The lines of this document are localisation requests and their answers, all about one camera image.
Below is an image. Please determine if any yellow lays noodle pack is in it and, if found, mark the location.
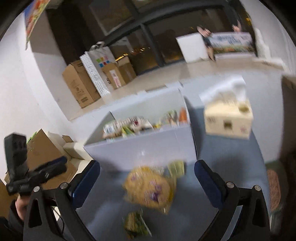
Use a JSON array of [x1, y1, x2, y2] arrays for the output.
[[122, 166, 177, 214]]

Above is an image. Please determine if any green snack pack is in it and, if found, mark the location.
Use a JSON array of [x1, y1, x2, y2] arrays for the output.
[[168, 160, 185, 178]]

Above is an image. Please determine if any small green snack packet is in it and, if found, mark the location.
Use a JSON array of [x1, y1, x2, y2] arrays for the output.
[[124, 211, 152, 239]]

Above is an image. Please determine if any beige cartoon snack bag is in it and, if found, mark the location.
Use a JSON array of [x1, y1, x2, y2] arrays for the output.
[[102, 116, 153, 139]]

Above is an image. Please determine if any orange snack pack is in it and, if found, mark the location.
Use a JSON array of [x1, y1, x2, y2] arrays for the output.
[[179, 108, 188, 123]]

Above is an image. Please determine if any person left hand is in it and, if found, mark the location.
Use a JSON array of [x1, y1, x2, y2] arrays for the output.
[[15, 195, 30, 221]]

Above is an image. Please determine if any white cushioned sofa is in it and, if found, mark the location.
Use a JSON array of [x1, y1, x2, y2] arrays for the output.
[[46, 132, 93, 175]]

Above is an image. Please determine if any brown cardboard sheet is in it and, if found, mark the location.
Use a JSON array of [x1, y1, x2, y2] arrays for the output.
[[3, 128, 78, 190]]

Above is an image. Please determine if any green rattan stool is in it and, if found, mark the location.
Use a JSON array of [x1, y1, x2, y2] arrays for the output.
[[265, 160, 289, 235]]

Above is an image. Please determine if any yellow tissue pack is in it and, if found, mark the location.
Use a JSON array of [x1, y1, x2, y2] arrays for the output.
[[200, 75, 253, 139]]

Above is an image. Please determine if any white open storage box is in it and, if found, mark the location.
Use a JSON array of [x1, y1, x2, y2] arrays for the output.
[[84, 89, 198, 171]]

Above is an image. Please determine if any tall brown cardboard box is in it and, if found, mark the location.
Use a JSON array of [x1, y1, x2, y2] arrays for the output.
[[62, 60, 101, 108]]

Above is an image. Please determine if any small open cardboard box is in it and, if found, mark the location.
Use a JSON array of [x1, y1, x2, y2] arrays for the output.
[[102, 56, 137, 89]]

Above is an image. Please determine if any white dotted paper bag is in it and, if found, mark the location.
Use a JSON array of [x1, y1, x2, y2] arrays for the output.
[[80, 41, 115, 97]]

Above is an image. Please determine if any wooden side table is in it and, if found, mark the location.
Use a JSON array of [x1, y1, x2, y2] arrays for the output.
[[280, 75, 295, 160]]

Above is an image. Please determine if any white foam block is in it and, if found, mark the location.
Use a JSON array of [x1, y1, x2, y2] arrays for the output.
[[176, 33, 209, 64]]

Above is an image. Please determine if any white lotion bottle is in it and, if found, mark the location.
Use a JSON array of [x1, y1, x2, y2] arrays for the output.
[[254, 28, 265, 58]]

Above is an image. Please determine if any long printed gift box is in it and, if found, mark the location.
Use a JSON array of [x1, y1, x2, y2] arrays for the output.
[[209, 32, 254, 54]]

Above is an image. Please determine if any colourful wall poster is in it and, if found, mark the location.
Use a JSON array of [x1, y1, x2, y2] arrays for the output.
[[24, 0, 50, 49]]

